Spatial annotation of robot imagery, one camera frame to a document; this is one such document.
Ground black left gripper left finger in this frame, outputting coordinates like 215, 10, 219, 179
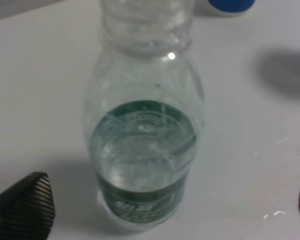
0, 172, 56, 240

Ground white cup with blue sleeve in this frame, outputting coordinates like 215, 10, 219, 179
207, 0, 256, 17

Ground clear bottle with green label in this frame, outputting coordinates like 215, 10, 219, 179
83, 0, 204, 231

